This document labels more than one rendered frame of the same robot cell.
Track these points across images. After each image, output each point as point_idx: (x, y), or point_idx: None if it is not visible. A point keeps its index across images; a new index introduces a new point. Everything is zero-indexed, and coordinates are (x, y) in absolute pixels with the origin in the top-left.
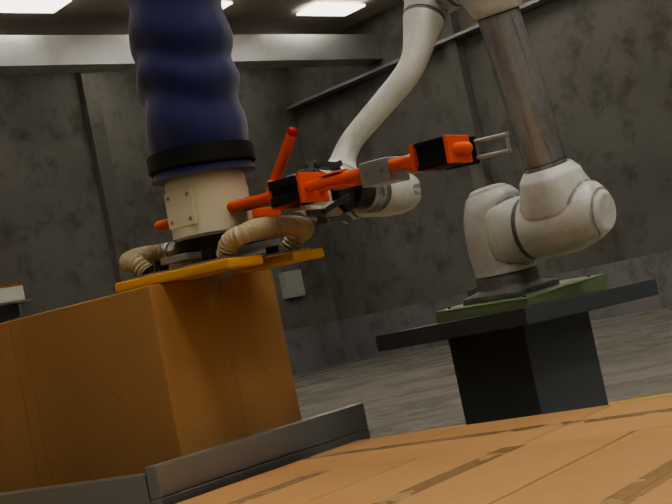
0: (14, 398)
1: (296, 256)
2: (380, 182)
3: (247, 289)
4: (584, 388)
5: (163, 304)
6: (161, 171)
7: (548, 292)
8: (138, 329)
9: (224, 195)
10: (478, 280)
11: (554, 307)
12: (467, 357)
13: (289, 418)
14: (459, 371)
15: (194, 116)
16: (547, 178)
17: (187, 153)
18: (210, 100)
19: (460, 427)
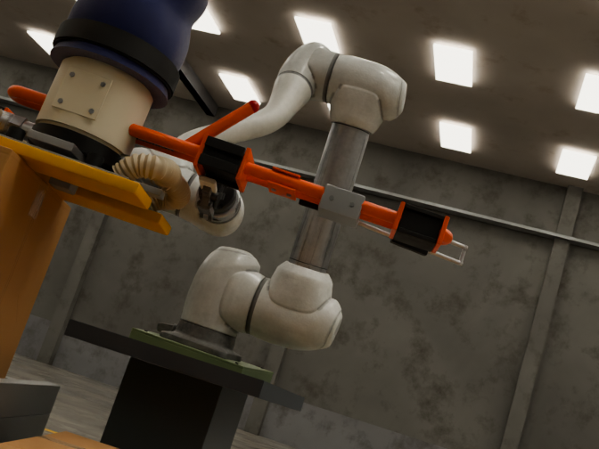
0: None
1: (160, 221)
2: (343, 215)
3: (53, 214)
4: None
5: (9, 179)
6: (91, 43)
7: (251, 370)
8: None
9: (135, 114)
10: (187, 322)
11: (272, 390)
12: (142, 384)
13: (1, 369)
14: (124, 392)
15: (163, 18)
16: (314, 279)
17: (136, 47)
18: (182, 16)
19: None
